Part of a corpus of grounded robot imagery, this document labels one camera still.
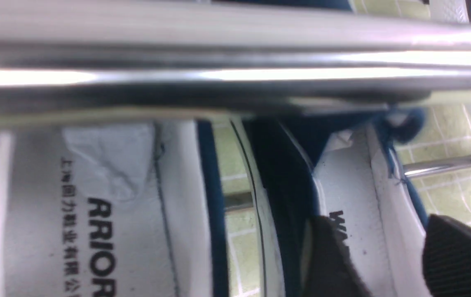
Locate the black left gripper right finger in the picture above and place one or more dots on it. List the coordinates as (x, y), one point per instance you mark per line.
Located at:
(446, 257)

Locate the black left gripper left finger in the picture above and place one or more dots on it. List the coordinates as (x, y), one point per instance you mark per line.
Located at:
(329, 269)

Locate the navy slip-on shoe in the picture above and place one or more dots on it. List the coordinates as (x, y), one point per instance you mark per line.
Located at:
(112, 211)
(282, 155)

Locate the stainless steel shoe rack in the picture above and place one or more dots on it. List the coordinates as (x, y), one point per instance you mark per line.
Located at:
(82, 62)

